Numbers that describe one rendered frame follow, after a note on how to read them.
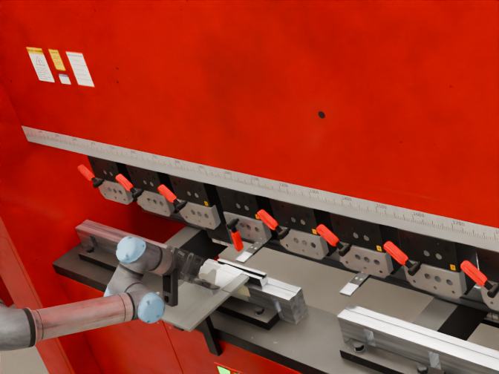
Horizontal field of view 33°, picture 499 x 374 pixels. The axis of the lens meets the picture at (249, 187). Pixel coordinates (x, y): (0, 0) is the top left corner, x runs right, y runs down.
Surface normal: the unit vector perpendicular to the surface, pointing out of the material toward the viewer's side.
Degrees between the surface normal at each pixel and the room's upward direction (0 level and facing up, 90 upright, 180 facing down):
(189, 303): 0
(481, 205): 90
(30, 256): 90
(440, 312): 0
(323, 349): 0
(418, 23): 90
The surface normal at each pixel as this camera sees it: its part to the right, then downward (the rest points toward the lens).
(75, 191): 0.73, 0.17
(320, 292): -0.25, -0.84
